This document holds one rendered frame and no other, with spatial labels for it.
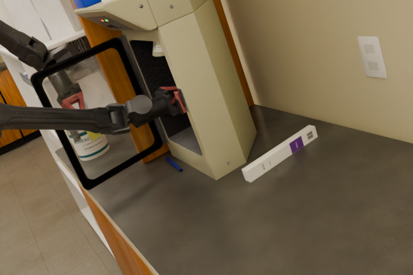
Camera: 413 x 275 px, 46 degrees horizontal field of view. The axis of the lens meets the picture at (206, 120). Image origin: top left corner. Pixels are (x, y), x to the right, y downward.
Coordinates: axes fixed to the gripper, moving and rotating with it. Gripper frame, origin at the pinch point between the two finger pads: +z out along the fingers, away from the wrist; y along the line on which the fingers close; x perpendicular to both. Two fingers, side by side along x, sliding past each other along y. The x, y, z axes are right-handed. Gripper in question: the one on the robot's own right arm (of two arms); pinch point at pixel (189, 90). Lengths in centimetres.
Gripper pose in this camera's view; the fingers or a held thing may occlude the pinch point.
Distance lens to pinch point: 146.4
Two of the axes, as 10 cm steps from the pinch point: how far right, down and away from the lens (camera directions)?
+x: 3.4, 8.8, 3.4
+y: -4.3, -1.7, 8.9
